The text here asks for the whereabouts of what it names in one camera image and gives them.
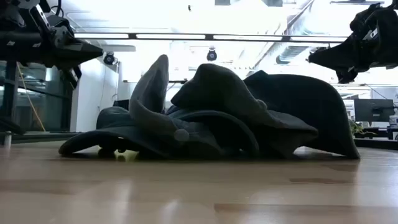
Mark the dark grey shirt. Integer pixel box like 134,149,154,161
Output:
170,63,318,158

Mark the dark navy denim cap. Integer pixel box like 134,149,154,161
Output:
244,70,361,160

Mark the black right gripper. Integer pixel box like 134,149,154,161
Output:
307,4,398,84

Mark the white printed sign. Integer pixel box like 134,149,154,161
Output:
343,99,355,121

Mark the black frame post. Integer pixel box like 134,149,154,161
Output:
0,60,25,135

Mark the dark blue denim cap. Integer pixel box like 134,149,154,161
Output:
58,106,170,158

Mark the round black ceiling camera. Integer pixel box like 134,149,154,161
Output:
206,47,218,62
103,52,118,65

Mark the black computer monitor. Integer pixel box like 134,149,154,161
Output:
353,98,395,123

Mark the overhead frame bar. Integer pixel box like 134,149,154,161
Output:
73,32,348,44

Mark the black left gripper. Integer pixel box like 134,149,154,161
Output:
40,17,104,90

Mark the yellow hanging cable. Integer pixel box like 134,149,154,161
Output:
17,62,47,132

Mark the green potted plant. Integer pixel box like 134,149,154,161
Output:
348,119,376,137

